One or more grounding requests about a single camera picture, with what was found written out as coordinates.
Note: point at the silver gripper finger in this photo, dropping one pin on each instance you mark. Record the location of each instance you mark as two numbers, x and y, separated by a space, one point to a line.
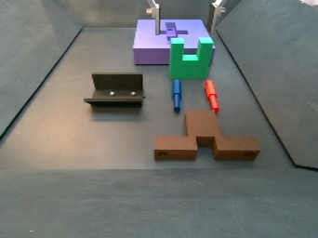
218 10
154 11

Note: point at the green U-shaped block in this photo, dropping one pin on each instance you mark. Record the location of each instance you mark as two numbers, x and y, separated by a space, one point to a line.
190 66

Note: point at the purple board with cross slot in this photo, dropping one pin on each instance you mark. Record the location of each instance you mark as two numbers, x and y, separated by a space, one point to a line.
152 46

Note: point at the red peg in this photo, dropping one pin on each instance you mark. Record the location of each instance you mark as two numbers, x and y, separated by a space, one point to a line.
210 91

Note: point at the brown T-shaped block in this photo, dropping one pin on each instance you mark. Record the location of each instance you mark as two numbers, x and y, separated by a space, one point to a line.
204 134

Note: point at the black angle bracket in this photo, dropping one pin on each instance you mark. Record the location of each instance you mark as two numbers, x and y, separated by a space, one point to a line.
117 89

